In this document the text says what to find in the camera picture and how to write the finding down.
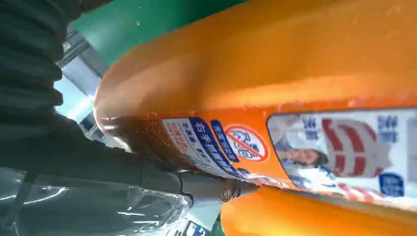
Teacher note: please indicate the green table mat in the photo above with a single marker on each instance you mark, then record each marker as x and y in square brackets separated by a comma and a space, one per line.
[146, 22]

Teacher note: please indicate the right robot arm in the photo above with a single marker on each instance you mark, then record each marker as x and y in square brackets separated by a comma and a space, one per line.
[29, 55]

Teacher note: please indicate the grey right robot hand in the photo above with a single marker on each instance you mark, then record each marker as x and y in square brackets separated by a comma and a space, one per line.
[81, 182]

